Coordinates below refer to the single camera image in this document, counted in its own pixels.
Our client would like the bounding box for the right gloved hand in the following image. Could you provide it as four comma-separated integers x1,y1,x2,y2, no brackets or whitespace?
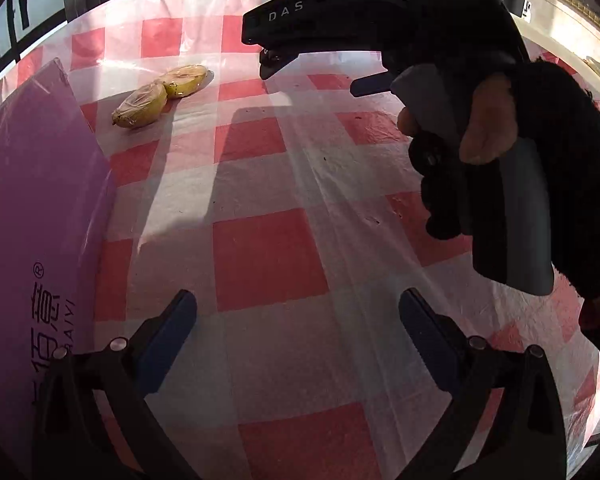
391,62,600,330

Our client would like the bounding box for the red white checkered tablecloth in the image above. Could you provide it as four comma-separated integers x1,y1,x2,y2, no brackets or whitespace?
0,0,600,479

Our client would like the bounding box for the purple cardboard box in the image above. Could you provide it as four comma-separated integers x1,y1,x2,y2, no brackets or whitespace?
0,61,116,470

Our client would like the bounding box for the wrapped yellow fruit half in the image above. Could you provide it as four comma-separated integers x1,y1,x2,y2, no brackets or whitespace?
111,81,168,129

